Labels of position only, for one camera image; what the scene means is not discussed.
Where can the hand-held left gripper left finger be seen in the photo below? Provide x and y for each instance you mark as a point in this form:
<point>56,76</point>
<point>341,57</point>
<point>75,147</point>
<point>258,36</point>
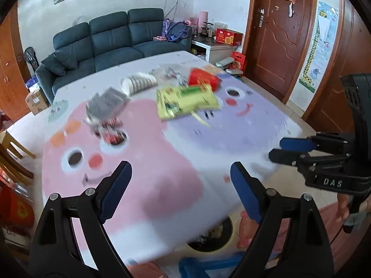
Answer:
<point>116,191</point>

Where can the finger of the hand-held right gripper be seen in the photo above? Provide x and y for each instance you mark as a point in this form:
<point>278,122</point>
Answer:
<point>287,156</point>
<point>292,144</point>

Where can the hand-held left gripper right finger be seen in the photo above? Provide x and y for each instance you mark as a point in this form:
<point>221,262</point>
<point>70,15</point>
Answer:
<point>246,194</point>

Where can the dark bin with yellow rim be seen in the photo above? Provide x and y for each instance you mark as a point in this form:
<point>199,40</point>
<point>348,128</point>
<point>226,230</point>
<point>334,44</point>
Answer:
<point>216,239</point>

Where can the red white wrapper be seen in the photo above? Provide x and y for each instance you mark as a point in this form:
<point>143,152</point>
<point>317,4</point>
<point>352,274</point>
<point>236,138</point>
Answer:
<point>110,131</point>

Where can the silver foil wrapper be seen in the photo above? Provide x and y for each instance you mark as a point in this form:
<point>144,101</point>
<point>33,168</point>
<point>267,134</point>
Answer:
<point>107,101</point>

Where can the green snack bag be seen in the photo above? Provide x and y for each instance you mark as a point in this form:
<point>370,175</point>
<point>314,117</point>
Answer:
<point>187,101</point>

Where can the red snack bag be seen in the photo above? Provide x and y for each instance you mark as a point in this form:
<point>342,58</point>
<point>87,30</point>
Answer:
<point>203,79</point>

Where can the clear plastic wrapper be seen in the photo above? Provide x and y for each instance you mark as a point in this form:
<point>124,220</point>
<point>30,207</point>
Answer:
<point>168,72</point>

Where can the person's right hand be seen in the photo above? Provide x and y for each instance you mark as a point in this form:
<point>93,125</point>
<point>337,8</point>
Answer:
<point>343,208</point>

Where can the blue plastic stool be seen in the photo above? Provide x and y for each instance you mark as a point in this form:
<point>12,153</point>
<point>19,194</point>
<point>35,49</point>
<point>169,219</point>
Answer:
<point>208,266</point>

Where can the person's left leg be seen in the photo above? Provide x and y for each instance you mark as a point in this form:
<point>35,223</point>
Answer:
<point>147,270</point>

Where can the pale yellow torn strip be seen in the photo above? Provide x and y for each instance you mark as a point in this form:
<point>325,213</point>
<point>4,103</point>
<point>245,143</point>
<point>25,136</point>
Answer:
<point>200,118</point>

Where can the dark wooden side door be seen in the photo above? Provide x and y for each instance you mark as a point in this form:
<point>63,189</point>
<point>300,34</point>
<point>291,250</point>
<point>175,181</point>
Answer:
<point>342,63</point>

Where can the teal stepper machine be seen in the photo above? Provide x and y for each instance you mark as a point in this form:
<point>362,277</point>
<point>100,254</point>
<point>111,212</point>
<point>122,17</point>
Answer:
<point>229,66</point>

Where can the red box with gold print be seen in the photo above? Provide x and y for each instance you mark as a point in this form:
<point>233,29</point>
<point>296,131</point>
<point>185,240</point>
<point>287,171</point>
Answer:
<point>17,211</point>

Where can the giraffe height chart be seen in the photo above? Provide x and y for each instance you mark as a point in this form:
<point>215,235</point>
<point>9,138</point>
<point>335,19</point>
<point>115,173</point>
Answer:
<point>318,46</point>

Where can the light wooden stool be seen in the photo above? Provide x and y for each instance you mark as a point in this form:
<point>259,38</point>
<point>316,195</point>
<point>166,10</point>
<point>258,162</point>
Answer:
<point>14,156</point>

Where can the checked paper cup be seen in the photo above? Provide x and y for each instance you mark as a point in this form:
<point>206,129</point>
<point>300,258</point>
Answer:
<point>139,82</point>

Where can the brown wooden door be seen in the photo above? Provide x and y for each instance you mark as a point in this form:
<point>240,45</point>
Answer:
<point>282,31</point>

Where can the cardboard box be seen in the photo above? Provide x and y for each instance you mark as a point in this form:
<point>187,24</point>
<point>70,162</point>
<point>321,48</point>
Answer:
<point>36,101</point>

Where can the red gift box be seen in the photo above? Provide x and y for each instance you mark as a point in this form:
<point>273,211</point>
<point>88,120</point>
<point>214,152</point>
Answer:
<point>229,36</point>

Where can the white side cabinet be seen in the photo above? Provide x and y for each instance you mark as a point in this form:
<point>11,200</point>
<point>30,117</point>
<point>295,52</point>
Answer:
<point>208,50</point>

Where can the blue purple tissue pack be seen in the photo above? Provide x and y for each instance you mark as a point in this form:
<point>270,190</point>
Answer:
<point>32,82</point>

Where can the dark blue cushion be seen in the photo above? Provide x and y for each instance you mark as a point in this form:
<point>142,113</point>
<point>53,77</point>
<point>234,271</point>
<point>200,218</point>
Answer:
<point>59,62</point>

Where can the pink cylinder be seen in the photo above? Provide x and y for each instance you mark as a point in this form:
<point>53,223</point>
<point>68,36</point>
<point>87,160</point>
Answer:
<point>203,20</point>

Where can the dark blue sofa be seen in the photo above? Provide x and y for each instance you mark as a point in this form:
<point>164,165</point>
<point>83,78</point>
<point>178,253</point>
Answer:
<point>116,37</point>

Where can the wooden cabinet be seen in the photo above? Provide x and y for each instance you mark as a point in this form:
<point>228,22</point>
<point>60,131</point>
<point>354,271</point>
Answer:
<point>10,72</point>

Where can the purple bag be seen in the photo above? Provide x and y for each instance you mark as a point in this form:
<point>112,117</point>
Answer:
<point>175,31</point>

